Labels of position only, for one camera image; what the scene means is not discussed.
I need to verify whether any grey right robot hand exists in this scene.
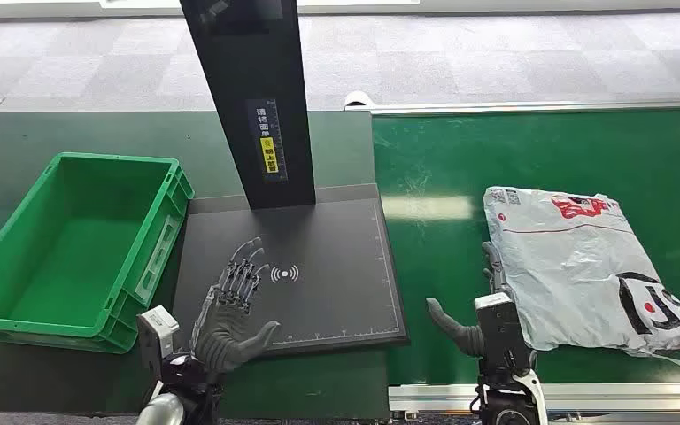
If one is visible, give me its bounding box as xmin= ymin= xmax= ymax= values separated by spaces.
xmin=425 ymin=241 xmax=516 ymax=357

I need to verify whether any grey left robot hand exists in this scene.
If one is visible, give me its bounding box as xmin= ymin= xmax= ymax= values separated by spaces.
xmin=189 ymin=236 xmax=282 ymax=375

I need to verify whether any grey plastic mailer package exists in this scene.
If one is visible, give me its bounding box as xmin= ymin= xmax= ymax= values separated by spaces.
xmin=483 ymin=186 xmax=680 ymax=372

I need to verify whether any black scanner machine platform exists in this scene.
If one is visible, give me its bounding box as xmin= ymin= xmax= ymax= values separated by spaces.
xmin=171 ymin=182 xmax=410 ymax=357

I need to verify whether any green conveyor belt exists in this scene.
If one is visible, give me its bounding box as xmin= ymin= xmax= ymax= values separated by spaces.
xmin=371 ymin=107 xmax=680 ymax=387

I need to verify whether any black scanner machine column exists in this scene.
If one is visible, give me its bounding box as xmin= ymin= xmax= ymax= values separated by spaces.
xmin=179 ymin=0 xmax=318 ymax=211

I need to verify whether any green plastic crate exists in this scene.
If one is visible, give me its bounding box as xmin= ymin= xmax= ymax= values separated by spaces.
xmin=0 ymin=152 xmax=196 ymax=355

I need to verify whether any black and yellow column label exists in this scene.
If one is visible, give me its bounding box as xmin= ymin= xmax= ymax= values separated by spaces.
xmin=245 ymin=98 xmax=290 ymax=184

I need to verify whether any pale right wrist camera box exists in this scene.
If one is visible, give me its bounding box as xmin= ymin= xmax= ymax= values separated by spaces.
xmin=473 ymin=291 xmax=537 ymax=376

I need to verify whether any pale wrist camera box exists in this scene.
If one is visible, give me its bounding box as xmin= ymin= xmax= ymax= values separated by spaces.
xmin=135 ymin=305 xmax=181 ymax=380
xmin=473 ymin=291 xmax=537 ymax=376

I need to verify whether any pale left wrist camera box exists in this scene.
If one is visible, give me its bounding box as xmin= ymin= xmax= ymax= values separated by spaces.
xmin=135 ymin=305 xmax=181 ymax=380

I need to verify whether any silver conveyor side rail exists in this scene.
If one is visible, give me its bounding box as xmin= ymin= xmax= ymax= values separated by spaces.
xmin=388 ymin=382 xmax=680 ymax=415
xmin=343 ymin=91 xmax=680 ymax=116

